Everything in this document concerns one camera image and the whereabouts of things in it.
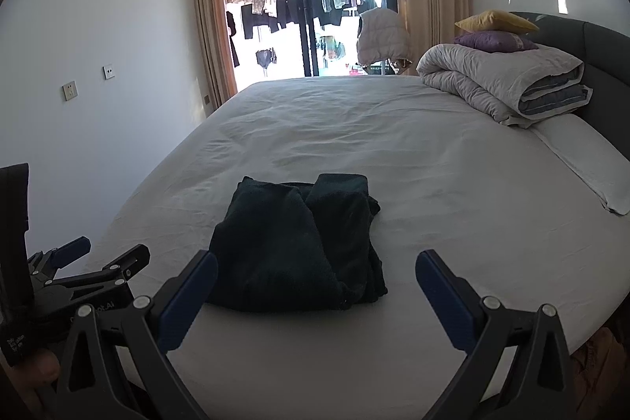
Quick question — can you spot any purple pillow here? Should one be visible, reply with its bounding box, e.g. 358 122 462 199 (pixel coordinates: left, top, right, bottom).
454 31 539 53

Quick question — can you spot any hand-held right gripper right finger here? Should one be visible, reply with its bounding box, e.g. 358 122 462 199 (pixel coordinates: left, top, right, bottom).
416 249 576 420

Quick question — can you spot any yellow pillow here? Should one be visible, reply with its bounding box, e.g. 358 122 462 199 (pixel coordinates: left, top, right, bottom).
454 10 541 36

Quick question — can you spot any brown cloth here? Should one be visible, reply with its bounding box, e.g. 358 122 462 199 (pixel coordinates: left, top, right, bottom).
573 329 626 401

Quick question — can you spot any white bed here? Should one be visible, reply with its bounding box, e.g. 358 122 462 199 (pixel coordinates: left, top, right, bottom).
74 76 630 420

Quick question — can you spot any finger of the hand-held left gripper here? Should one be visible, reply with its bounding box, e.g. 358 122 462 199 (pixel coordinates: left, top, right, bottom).
30 237 92 276
74 244 151 290

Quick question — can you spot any grey padded headboard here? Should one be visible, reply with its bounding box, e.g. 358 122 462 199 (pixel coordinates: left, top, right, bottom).
509 11 630 175

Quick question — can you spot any person's left hand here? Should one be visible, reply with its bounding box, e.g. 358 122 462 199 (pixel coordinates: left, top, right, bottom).
10 348 61 420

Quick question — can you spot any beige padded vest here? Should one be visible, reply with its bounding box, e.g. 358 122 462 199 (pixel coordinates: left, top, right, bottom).
357 7 413 76

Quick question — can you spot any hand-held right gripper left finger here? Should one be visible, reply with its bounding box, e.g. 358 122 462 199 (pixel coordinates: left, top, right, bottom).
55 250 218 420

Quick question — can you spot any folded grey duvet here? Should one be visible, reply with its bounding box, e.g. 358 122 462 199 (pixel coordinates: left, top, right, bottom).
417 42 593 127

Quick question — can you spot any dark green sweater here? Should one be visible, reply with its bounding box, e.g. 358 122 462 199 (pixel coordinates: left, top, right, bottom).
206 174 388 314

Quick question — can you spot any flat white pillow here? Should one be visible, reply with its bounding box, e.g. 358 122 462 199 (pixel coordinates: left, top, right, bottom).
529 114 630 216

